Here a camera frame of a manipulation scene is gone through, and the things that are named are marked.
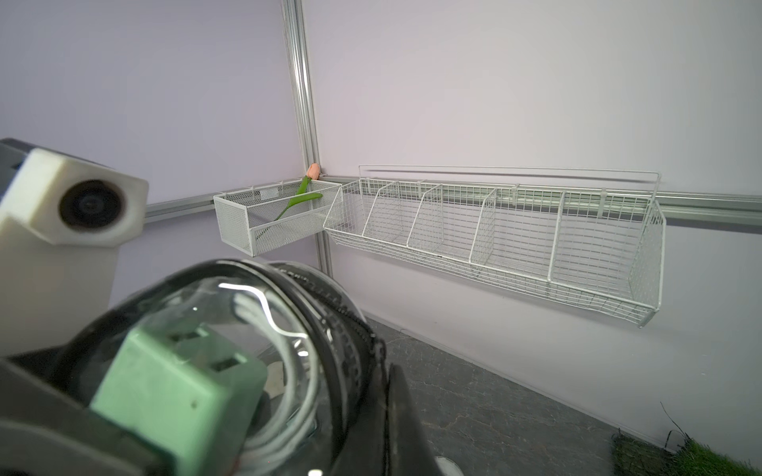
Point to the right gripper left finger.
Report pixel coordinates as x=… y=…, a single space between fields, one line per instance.
x=365 y=447

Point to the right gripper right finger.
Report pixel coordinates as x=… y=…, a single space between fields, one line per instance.
x=409 y=452

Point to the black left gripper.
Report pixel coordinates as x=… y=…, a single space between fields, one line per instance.
x=45 y=432

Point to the green charger block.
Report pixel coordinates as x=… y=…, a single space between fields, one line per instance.
x=191 y=393

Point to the green artificial grass mat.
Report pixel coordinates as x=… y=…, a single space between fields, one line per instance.
x=636 y=457

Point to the artificial pink tulip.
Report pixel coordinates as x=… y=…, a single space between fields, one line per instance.
x=302 y=195

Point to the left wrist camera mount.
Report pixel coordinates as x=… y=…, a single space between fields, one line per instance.
x=63 y=220

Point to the white mesh wall basket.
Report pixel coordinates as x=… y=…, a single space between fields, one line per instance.
x=246 y=218

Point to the white wire wall shelf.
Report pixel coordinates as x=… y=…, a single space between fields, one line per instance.
x=589 y=239

